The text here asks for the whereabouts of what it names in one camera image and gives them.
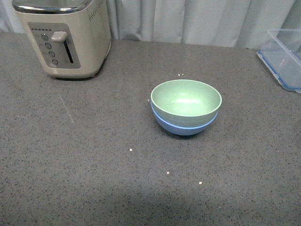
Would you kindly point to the green bowl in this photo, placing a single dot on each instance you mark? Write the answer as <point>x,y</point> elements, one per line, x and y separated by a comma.
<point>186,103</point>

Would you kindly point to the blue bowl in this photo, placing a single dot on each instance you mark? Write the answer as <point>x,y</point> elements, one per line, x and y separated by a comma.
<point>178,130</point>

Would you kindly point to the cream toaster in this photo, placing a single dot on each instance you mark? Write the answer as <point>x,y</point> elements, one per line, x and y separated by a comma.
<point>71,38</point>

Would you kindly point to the white curtain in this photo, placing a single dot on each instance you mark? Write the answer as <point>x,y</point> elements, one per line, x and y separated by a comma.
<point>226,23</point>

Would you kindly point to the blue-rimmed container lid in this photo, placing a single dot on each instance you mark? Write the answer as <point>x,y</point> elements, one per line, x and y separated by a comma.
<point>285,66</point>

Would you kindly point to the clear plastic container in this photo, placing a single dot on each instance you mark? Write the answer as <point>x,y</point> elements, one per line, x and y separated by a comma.
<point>287,39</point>

